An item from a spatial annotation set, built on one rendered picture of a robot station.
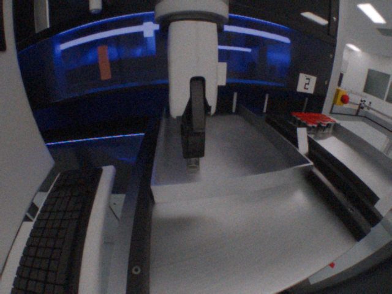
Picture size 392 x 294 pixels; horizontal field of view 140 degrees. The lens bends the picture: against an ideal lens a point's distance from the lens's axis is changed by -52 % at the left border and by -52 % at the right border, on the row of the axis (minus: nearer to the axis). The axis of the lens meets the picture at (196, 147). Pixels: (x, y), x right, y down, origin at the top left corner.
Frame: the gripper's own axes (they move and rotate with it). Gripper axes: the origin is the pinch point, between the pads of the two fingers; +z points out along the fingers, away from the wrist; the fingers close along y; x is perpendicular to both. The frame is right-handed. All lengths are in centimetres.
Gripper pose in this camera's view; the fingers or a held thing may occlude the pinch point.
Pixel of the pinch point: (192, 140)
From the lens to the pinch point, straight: 22.2
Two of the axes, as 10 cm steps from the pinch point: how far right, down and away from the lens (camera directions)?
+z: 0.0, 8.4, 5.4
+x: 9.9, -0.7, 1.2
